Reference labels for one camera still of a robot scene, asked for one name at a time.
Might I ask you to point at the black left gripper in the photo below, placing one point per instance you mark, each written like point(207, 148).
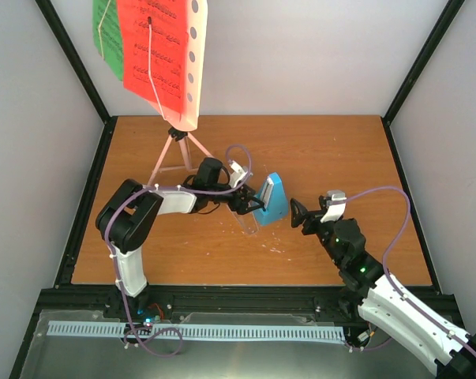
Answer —
point(241, 208)

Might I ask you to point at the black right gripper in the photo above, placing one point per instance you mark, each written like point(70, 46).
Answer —
point(312, 215)

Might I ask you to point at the blue metronome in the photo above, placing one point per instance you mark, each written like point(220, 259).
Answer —
point(276, 205)

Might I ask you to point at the clear plastic metronome cover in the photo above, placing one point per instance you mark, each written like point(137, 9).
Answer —
point(247, 223)

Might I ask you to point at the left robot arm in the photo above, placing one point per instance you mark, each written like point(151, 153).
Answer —
point(127, 218)

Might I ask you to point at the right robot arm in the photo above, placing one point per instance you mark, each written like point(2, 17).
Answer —
point(444, 348)

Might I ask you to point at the pink music stand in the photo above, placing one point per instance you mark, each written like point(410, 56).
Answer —
point(186, 122)

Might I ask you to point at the red sheet music page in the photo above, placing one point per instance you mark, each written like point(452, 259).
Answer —
point(154, 40)

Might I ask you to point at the green sheet music page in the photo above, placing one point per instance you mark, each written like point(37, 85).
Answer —
point(107, 35)

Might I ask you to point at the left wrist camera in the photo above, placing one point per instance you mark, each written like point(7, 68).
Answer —
point(237, 173)

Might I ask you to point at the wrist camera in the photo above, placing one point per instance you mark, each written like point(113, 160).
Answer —
point(237, 173)
point(334, 204)

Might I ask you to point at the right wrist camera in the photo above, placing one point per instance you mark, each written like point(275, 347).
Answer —
point(334, 204)

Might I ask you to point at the metal base plate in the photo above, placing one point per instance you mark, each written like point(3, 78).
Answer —
point(98, 357)

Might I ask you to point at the black aluminium frame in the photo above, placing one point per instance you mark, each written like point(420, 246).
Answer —
point(262, 57)

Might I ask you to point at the light blue cable duct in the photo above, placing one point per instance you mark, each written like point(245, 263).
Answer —
point(191, 332)

